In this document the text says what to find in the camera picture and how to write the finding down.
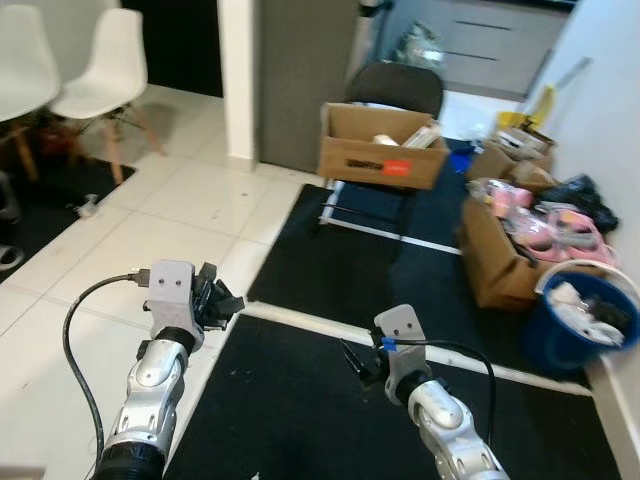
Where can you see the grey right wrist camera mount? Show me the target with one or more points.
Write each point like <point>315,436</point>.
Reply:
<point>402,345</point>

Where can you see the blue rubbish bin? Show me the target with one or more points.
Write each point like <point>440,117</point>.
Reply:
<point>565,340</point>

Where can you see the cardboard box red label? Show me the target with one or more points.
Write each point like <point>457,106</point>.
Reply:
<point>370,160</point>

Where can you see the large black floor mat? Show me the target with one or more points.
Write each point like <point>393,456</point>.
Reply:
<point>300,420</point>

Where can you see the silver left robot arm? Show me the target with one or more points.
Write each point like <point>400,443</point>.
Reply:
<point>155,385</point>

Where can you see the black plastic bag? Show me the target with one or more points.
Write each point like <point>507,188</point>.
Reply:
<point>585,200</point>

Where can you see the grey drawer cabinet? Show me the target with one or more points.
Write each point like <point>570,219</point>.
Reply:
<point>490,45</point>

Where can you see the black rug under chairs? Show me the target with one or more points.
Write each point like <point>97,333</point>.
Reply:
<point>50,200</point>

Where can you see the cardboard box with pink items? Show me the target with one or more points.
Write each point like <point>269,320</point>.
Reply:
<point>495,265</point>

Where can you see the black floor mat white stripe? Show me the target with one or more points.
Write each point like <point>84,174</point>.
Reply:
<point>340,270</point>

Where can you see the black mesh chair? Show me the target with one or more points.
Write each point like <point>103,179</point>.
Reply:
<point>395,85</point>

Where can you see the small white floor trash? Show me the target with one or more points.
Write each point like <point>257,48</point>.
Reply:
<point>89,206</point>

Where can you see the white plastic chair wooden legs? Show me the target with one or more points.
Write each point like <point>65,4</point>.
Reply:
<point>105,75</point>
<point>22,70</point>

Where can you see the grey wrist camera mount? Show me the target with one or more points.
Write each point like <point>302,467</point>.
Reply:
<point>402,345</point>
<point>170,285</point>

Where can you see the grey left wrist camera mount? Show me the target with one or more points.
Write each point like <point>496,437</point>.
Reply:
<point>170,285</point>

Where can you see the white trash in bin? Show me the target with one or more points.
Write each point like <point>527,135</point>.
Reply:
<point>590,310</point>

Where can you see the grey door panel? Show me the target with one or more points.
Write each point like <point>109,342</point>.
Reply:
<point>305,80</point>

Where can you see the grey slipper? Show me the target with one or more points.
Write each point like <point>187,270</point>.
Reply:
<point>10,258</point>

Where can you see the clear plastic bag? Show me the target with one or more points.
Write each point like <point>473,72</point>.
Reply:
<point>420,48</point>

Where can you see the small open cardboard box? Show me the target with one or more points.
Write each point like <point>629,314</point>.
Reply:
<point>500,160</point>

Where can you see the pink packaged items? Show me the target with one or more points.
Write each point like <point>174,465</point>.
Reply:
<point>545,225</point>

